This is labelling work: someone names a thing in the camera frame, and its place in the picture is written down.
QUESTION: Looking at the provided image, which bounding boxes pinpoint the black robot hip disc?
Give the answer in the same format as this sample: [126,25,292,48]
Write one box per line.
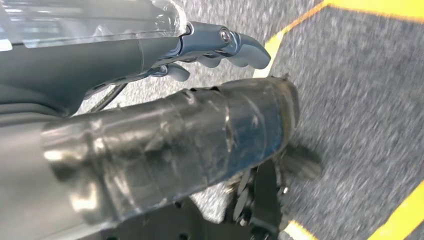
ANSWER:
[99,198,239,240]

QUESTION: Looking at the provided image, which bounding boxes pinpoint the black left robot leg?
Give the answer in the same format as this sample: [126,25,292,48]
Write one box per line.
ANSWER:
[225,158,289,240]

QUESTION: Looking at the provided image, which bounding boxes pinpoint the thin black camera cable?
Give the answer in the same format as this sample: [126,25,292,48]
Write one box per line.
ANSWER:
[86,82,129,114]

